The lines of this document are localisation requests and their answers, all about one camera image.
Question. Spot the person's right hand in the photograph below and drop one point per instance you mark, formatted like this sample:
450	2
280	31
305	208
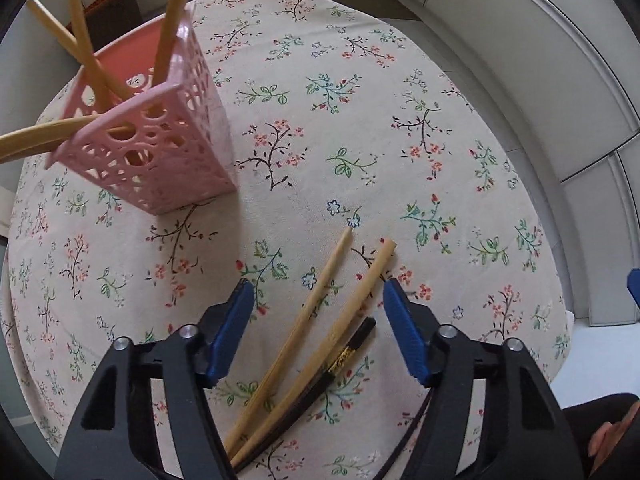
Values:
604	440

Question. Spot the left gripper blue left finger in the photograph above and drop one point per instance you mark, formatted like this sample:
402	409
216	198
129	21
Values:
223	327

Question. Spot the black chopstick gold band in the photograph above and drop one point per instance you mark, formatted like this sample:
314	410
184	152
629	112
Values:
311	393

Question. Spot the floral tablecloth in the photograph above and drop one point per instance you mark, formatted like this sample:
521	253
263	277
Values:
338	123

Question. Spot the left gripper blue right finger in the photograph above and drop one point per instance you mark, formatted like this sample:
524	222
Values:
413	326

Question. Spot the pink perforated utensil holder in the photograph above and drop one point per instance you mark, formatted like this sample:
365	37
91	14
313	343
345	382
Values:
167	146

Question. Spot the bamboo chopstick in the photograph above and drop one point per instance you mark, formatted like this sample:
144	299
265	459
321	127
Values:
70	44
42	138
95	78
295	338
168	35
321	355

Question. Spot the dark bin red liner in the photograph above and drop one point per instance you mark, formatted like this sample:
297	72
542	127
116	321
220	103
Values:
107	20

